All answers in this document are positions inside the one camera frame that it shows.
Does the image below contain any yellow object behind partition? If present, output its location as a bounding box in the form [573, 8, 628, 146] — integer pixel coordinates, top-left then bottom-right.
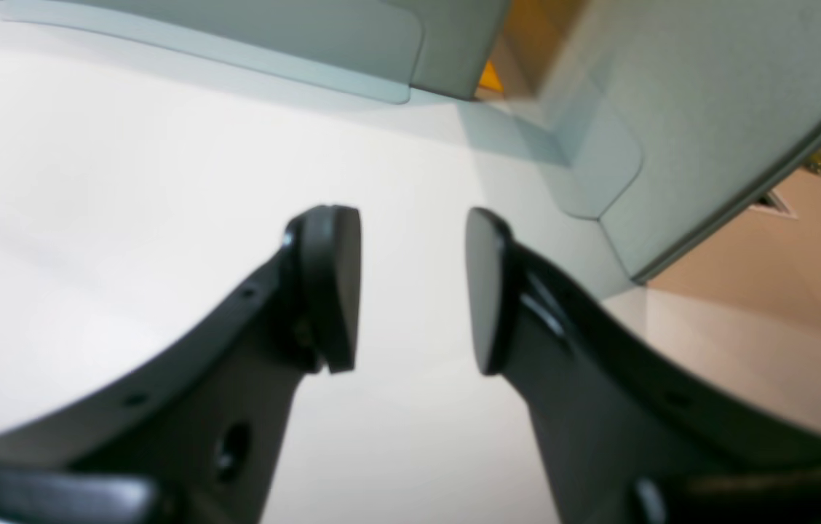
[478, 60, 504, 94]

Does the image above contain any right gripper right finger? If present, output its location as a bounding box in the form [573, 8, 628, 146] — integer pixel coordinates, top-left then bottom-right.
[466, 207, 821, 523]

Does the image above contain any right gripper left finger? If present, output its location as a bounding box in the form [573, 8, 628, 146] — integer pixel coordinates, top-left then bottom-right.
[0, 205, 362, 523]

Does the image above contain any floor vent grille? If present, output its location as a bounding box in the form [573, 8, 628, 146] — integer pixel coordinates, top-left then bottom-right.
[748, 190, 798, 220]

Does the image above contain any grey partition panel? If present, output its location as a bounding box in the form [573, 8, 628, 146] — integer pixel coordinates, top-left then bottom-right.
[0, 1, 821, 281]

